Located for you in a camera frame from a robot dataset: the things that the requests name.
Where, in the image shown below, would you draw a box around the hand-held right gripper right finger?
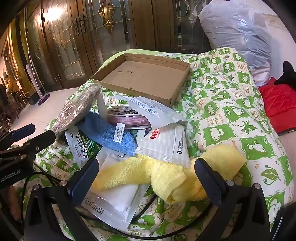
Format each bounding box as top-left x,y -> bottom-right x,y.
194,158 -> 271,241

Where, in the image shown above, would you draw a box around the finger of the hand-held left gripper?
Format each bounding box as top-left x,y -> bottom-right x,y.
9,130 -> 56,161
0,123 -> 36,151

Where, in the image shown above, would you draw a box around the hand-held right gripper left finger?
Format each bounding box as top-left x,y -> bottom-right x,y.
23,159 -> 100,241

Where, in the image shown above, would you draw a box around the clear packet white gauze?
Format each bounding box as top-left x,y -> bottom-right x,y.
81,181 -> 151,229

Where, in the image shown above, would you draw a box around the green white medicine packet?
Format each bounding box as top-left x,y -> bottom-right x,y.
65,131 -> 103,168

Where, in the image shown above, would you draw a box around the yellow towel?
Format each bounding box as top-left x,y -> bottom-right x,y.
92,145 -> 247,204

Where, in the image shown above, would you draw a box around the clear bag brown contents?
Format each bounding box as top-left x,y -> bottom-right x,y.
50,83 -> 102,133

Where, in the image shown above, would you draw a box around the white packet red print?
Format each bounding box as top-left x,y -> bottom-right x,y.
135,126 -> 192,169

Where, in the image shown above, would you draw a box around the blue towel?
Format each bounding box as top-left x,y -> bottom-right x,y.
77,112 -> 138,157

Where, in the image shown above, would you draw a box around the pink cartoon tin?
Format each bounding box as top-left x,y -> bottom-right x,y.
106,105 -> 149,127

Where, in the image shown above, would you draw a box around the large white packet blue print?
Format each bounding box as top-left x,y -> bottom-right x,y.
111,95 -> 188,128

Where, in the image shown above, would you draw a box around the shallow cardboard box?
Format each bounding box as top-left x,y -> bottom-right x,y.
91,53 -> 191,108

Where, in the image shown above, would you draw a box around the person's left hand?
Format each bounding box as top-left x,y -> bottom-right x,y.
5,184 -> 22,220

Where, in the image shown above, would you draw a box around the wooden furniture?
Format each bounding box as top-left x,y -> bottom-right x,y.
0,86 -> 26,130

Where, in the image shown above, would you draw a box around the purple floor object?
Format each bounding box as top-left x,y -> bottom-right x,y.
37,94 -> 51,105

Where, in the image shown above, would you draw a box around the yellow blurred figure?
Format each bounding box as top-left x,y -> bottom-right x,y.
2,70 -> 21,93

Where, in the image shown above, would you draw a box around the green white printed blanket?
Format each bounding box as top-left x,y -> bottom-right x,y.
14,47 -> 293,241

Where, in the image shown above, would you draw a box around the wooden glass-panel doors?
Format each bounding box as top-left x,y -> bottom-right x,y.
7,0 -> 208,98

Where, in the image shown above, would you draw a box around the red jacket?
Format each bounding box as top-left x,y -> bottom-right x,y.
258,77 -> 296,135

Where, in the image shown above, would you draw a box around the black cloth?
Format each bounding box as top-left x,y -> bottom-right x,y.
274,61 -> 296,90

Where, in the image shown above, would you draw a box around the large clear plastic bag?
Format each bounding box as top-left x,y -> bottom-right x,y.
198,0 -> 278,86

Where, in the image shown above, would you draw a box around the black cable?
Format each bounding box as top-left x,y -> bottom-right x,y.
23,171 -> 218,239

